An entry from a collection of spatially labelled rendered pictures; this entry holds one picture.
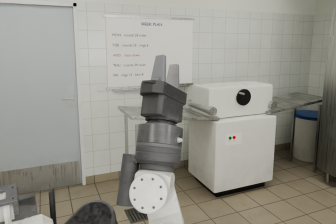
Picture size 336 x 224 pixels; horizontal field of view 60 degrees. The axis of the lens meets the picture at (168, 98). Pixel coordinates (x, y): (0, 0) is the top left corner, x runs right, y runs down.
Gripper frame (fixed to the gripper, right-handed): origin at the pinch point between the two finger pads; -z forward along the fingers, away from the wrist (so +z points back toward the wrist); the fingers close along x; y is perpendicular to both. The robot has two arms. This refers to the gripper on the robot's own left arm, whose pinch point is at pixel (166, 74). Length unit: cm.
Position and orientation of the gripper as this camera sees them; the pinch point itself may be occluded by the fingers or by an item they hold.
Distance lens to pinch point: 60.0
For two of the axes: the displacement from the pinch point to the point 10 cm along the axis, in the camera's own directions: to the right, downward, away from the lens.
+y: -8.5, 0.4, 5.3
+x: -5.2, -2.4, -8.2
